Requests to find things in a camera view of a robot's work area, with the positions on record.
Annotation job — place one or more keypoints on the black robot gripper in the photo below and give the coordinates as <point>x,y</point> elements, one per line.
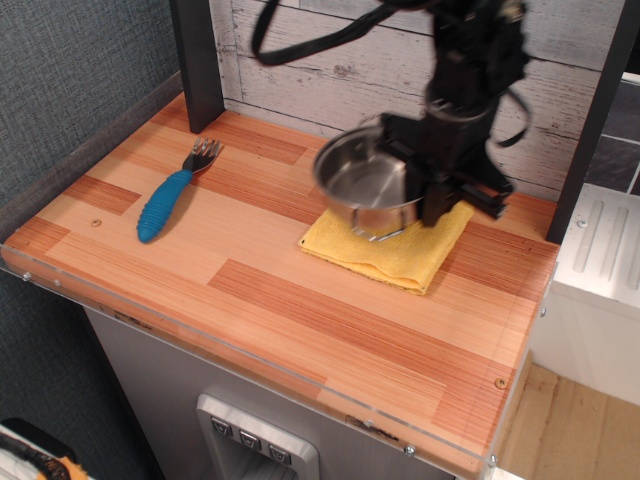
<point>446,161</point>

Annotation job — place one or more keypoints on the silver steel pan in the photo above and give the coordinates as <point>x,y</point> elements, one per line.
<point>364,185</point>

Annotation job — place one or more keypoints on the yellow rag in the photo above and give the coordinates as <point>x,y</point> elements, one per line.
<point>408,261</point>

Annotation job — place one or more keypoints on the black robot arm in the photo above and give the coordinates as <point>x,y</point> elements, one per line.
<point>479,56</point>

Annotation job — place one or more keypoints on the white toy sink unit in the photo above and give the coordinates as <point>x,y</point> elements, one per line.
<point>588,328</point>

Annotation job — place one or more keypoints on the clear acrylic edge guard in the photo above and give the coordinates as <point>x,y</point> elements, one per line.
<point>434,372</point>

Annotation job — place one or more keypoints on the silver dispenser panel with buttons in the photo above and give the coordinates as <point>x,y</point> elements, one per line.
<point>250,442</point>

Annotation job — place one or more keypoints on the grey toy fridge cabinet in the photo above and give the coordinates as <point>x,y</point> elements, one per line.
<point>163,384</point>

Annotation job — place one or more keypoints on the orange and black object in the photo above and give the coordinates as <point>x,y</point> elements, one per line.
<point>19,460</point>

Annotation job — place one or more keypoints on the dark grey right post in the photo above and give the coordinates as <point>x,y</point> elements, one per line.
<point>621,47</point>

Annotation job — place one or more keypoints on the dark grey post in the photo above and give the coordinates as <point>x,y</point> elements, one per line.
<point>621,47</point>
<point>198,61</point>

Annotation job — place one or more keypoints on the blue handled metal fork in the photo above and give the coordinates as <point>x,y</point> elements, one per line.
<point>158,210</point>

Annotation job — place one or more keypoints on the dark grey left post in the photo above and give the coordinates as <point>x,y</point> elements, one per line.
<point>198,61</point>

